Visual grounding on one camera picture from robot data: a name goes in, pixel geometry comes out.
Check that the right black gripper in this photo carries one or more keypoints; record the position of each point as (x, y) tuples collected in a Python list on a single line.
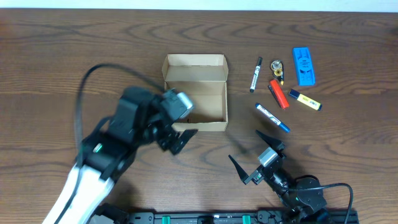
[(261, 169)]

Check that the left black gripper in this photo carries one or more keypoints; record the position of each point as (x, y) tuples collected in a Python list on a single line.
[(170, 140)]

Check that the blue white marker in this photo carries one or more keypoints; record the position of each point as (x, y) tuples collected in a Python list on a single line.
[(273, 118)]

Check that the brown cardboard box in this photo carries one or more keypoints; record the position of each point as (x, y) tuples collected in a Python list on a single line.
[(203, 78)]

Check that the red black stapler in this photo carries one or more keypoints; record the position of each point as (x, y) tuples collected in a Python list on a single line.
[(278, 94)]

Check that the yellow highlighter pen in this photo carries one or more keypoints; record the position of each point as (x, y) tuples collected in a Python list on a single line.
[(305, 100)]

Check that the black white marker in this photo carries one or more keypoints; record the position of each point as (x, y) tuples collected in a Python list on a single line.
[(255, 75)]

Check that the blue plastic case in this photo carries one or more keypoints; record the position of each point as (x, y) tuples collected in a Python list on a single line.
[(303, 66)]

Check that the clear correction tape dispenser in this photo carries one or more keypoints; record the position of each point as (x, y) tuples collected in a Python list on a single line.
[(278, 70)]

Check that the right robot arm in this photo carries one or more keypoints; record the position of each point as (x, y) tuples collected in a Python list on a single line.
[(302, 195)]

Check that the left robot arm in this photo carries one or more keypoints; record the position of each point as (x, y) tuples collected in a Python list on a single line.
[(141, 118)]

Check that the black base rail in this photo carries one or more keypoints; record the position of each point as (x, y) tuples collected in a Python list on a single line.
[(109, 214)]

